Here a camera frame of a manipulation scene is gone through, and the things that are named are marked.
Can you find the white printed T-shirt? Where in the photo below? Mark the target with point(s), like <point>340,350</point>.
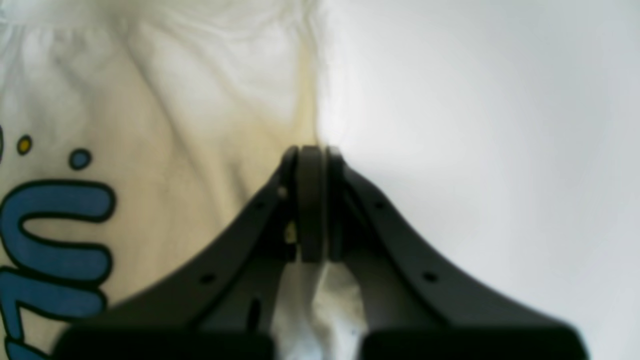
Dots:
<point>132,133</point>

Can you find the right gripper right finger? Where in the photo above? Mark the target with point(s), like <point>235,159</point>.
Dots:
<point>418,305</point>

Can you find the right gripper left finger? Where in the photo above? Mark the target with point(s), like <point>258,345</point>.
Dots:
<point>220,305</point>

